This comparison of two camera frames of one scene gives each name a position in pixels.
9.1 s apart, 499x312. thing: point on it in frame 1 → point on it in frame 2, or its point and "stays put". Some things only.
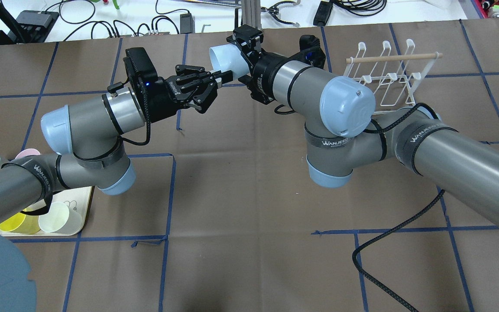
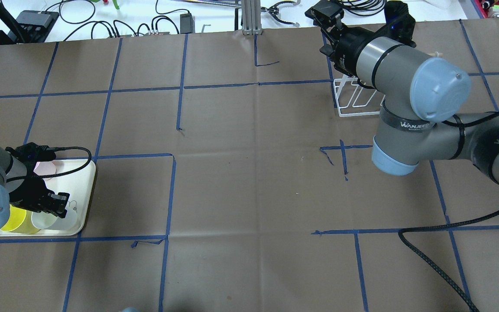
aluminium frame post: [251, 13] stays put
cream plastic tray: [79, 198] stays put
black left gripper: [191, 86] → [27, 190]
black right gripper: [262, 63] → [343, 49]
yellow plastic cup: [21, 222] stays put
